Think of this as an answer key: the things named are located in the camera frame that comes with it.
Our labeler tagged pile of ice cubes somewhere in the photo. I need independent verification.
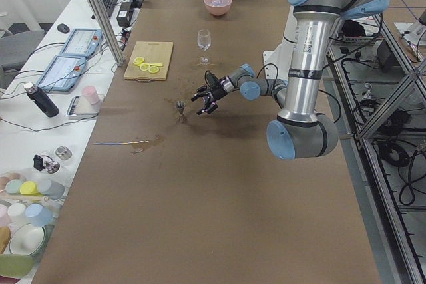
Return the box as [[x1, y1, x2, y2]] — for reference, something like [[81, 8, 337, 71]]
[[208, 0, 228, 7]]

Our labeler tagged computer mouse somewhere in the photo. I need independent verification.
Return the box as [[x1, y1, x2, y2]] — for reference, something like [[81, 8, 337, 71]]
[[57, 23, 70, 34]]

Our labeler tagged yellow plastic cup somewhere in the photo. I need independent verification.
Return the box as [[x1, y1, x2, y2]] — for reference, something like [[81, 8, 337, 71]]
[[19, 180, 40, 196]]

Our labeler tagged aluminium frame post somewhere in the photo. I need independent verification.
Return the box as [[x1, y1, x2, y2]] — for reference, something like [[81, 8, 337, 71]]
[[89, 0, 124, 67]]

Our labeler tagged middle lemon slice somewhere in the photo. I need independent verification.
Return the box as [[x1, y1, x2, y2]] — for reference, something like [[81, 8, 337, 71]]
[[139, 63, 150, 71]]

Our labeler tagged blue teach pendant far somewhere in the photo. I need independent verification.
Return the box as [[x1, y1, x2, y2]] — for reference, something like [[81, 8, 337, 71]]
[[60, 28, 103, 58]]

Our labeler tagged clear wine glass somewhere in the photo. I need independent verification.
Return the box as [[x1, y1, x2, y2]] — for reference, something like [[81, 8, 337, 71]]
[[197, 29, 212, 65]]

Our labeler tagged blue teach pendant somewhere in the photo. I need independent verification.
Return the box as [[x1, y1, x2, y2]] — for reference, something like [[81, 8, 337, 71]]
[[60, 28, 103, 58], [36, 55, 87, 93]]

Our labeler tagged white kitchen scale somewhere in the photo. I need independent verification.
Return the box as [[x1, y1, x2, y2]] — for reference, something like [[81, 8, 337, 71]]
[[66, 94, 105, 119]]

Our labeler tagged bamboo cutting board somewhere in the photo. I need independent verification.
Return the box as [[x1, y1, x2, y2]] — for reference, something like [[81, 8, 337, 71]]
[[124, 41, 174, 81]]

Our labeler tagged grey plastic cup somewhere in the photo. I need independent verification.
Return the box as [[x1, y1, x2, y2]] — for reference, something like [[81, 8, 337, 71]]
[[37, 178, 65, 200]]

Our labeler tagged pink bowl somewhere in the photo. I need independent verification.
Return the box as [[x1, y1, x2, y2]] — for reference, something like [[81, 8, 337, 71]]
[[203, 0, 233, 17]]

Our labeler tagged far lemon slice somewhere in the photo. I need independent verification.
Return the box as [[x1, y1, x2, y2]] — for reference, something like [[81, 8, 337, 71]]
[[132, 57, 145, 66]]

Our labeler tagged light blue cup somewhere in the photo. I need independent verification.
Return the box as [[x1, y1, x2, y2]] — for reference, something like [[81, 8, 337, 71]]
[[25, 204, 53, 227]]

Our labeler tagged white green-rimmed plate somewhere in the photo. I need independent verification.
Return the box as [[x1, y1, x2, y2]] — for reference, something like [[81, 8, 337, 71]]
[[9, 224, 45, 255]]

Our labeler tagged blue teach pendant near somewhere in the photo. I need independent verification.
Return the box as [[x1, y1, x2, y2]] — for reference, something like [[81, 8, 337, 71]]
[[36, 55, 87, 93]]

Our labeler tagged black bottle steel cap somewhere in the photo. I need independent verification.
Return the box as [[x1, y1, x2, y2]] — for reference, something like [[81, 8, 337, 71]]
[[23, 82, 59, 118]]

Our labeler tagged pink plastic cup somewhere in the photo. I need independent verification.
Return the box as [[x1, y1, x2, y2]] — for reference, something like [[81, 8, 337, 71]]
[[81, 86, 100, 104]]

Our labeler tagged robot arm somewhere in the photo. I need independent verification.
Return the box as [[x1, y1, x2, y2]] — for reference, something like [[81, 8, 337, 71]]
[[194, 0, 390, 160]]

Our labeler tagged small steel cup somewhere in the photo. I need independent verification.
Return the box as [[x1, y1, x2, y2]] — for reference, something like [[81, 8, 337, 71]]
[[55, 146, 73, 161]]

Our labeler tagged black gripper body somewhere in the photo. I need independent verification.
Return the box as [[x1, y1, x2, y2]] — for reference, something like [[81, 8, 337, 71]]
[[204, 78, 230, 103]]

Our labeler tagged lemon slice near handle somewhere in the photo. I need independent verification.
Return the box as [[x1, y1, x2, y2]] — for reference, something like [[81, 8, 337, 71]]
[[148, 66, 160, 74]]

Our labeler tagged steel jigger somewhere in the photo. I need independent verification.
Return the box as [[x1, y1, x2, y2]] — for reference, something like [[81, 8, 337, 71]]
[[175, 100, 186, 124]]

